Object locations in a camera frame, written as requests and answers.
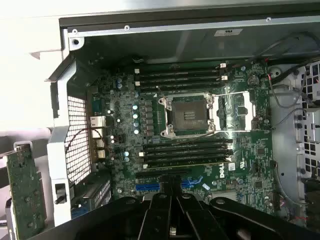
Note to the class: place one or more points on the black silver PC case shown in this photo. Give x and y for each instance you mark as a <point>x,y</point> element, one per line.
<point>150,47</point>

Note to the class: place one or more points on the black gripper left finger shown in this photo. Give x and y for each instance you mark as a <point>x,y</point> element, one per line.
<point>157,215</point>

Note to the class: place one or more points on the blue card retention clip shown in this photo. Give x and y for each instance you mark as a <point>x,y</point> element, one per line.
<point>78,212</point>

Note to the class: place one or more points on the blue expansion slot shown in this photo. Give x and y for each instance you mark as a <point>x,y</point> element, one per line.
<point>147,187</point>

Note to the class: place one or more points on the coin cell battery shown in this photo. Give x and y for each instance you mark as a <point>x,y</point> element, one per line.
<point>253,80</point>

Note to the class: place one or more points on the silver socket cover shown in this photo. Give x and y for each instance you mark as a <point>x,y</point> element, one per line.
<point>250,110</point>

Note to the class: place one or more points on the CPU socket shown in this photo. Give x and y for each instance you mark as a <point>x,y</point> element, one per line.
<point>191,115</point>

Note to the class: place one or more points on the green motherboard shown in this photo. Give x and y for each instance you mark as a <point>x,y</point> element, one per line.
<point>250,150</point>

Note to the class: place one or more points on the black RAM slot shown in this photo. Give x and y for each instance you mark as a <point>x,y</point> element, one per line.
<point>187,152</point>
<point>187,147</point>
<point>180,69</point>
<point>143,165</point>
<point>180,81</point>
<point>180,75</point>
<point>180,87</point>
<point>187,158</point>

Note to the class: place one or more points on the white case sticker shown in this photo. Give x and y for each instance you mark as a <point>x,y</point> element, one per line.
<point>228,32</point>

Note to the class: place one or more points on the silver rear port block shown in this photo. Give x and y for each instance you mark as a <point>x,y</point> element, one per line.
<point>100,144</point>
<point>101,154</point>
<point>98,121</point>
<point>98,133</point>

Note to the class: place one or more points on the silver chipset heatsink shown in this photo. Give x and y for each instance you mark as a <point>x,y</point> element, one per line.
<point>223,195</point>

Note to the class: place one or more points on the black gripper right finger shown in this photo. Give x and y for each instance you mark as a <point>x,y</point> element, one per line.
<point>192,217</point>

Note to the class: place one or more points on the silver drive cage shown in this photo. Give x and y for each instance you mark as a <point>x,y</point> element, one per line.
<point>310,112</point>

